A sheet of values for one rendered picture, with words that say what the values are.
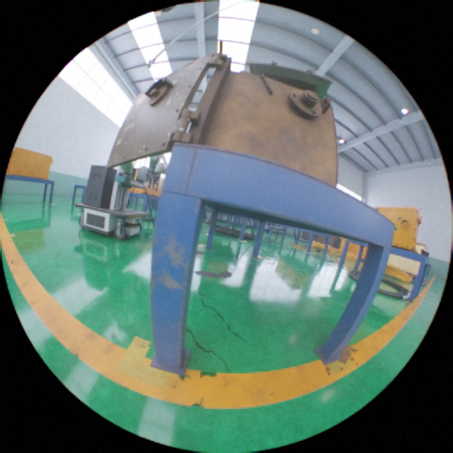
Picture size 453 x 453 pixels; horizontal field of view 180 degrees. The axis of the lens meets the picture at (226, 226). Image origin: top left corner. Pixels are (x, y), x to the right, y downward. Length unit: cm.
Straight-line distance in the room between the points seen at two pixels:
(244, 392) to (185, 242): 51
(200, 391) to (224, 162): 61
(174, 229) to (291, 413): 64
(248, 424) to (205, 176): 64
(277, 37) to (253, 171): 873
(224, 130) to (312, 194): 38
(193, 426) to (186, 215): 55
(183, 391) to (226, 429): 18
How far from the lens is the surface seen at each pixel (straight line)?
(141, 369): 58
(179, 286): 30
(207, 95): 56
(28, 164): 497
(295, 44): 900
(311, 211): 31
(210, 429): 52
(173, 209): 26
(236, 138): 55
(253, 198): 26
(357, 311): 66
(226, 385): 57
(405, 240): 268
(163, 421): 52
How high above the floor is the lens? 52
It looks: 5 degrees down
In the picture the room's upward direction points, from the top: 12 degrees clockwise
